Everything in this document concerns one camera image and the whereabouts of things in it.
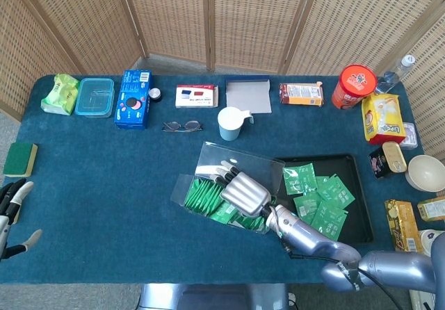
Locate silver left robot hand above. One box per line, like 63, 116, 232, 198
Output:
0, 179, 43, 261

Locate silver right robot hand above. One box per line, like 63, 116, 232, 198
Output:
197, 160, 273, 218

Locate clear box of green packets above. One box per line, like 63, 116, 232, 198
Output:
170, 141, 286, 235

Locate blue white open box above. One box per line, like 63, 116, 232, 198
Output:
224, 76, 273, 115

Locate white box red blue print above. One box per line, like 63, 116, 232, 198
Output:
175, 84, 220, 109

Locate black plastic tray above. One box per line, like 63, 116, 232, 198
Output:
273, 153, 375, 244

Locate blue Oreo cookie box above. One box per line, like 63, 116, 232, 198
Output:
114, 69, 154, 130

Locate blue lidded plastic container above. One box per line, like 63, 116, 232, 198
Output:
74, 77, 115, 118

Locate green yellow sponge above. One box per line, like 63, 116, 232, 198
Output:
2, 142, 39, 178

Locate thin-framed eyeglasses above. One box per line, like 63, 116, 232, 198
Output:
161, 120, 204, 133

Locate blue carpet table cover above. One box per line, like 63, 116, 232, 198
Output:
0, 74, 427, 285

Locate grey robot torso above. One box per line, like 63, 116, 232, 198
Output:
138, 284, 289, 310

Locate brown yellow biscuit pack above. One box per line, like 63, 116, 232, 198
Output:
278, 82, 325, 108

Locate small black packet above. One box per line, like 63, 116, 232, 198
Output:
368, 146, 394, 180

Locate green tissue pack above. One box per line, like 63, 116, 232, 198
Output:
40, 73, 80, 116

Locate gold tin can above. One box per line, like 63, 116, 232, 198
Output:
381, 141, 407, 173

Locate yellow snack bag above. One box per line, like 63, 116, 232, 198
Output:
361, 93, 407, 146

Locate red instant noodle cup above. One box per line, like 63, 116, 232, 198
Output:
331, 64, 378, 111

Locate golden yellow snack pack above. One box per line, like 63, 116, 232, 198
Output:
384, 199, 425, 254

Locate small clear plastic case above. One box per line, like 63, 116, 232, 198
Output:
399, 122, 418, 150

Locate cream bowl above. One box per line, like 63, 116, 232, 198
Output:
405, 154, 445, 193

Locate white round flower container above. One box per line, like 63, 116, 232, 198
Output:
416, 229, 436, 255

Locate yellow green carton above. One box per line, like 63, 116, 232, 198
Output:
416, 195, 445, 222

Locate clear plastic water bottle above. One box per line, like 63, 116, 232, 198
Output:
374, 54, 416, 95

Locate woven wooden folding screen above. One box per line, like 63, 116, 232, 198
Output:
0, 0, 445, 161

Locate light blue cup with handle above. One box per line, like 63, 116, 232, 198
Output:
217, 106, 255, 142

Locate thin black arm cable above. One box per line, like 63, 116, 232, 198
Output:
276, 231, 404, 310

